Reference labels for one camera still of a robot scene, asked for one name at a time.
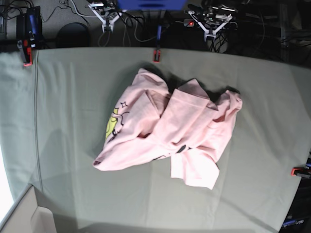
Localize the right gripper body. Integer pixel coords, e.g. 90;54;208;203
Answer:
88;1;126;33

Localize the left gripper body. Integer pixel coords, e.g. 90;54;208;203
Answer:
187;5;232;41

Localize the pink t-shirt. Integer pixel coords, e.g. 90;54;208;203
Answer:
93;68;242;189

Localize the blue box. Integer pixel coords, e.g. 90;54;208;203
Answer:
117;0;186;10

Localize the black power strip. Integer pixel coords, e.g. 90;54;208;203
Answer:
182;19;228;34

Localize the black round stool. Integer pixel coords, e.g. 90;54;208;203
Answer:
55;22;91;48

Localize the red black clamp middle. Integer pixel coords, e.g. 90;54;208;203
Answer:
153;25;162;63

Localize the red black clamp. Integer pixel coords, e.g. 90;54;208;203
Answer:
16;13;36;67
291;157;311;179
153;25;162;63

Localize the red black clamp left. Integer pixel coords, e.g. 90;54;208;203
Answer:
16;13;36;67

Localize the green table cloth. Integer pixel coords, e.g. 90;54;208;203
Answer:
0;48;311;233

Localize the red black clamp right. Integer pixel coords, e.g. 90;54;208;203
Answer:
291;157;311;179

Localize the beige plastic bin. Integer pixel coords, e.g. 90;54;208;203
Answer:
0;185;57;233

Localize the white cable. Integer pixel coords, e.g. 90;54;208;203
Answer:
69;0;103;18

